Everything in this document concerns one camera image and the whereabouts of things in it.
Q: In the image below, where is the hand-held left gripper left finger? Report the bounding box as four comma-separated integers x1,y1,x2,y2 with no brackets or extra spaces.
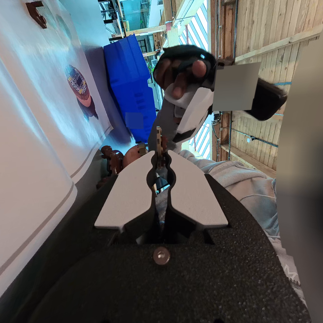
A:
95,151,158,231

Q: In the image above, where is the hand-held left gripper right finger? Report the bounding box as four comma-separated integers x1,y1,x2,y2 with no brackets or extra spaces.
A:
164,151,228,232

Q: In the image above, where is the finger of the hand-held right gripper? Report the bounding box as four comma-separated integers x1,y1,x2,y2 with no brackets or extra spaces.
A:
173,87,215,144
148,96,177,152

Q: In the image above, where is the tan round plate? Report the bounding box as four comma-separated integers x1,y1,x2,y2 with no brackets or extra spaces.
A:
155,126,168,169

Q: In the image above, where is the brick pot model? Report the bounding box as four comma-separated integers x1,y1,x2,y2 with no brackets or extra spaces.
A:
96,143,148,190

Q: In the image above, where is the blue plastic bin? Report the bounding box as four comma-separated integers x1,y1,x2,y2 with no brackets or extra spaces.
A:
103,34,158,144

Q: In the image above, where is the small brown brick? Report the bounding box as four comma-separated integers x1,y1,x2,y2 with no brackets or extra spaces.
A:
25,1,47,29

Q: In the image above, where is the person's right hand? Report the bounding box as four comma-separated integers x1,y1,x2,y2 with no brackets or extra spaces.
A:
154,53,208,101

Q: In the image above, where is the white instruction booklet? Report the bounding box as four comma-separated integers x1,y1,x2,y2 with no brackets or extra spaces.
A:
0,0,115,298

